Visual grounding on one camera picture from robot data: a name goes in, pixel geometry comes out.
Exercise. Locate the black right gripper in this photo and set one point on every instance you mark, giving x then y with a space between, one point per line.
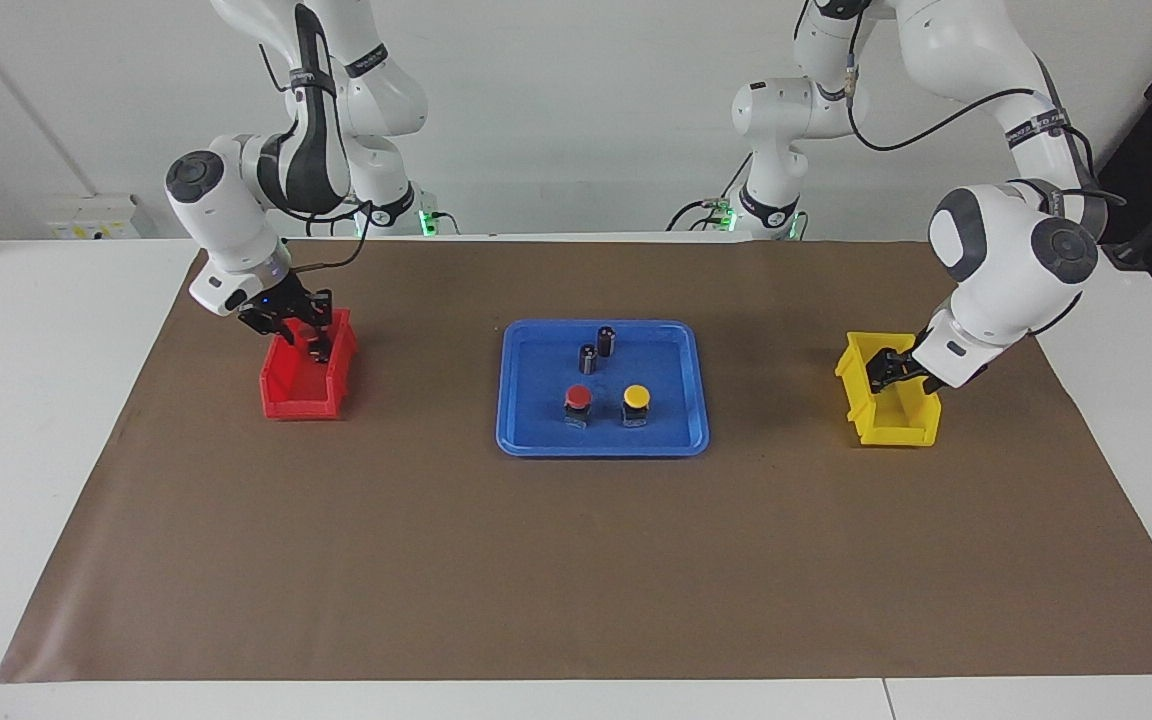
286 305

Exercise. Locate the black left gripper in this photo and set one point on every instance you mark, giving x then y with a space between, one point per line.
916 375

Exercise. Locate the yellow push button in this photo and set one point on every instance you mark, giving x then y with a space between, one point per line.
636 396

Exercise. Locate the red push button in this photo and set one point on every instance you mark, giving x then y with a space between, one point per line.
577 397

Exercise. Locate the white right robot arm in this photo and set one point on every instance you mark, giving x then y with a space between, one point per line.
226 210

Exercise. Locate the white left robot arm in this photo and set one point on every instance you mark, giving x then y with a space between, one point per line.
1006 250

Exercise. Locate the blue plastic tray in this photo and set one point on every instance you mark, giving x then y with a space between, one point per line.
536 430

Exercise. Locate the red plastic bin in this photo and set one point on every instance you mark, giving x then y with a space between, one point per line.
301 395

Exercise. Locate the yellow plastic bin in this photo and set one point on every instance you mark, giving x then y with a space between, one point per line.
896 430

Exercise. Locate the green lit base connector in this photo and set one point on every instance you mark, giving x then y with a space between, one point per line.
426 218
724 214

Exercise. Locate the small black cylinder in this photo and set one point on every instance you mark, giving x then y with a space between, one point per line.
587 358
606 340

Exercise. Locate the brown paper table mat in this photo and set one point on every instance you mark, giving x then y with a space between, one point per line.
536 560

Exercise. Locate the white wall socket box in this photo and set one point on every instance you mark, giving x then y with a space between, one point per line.
96 218

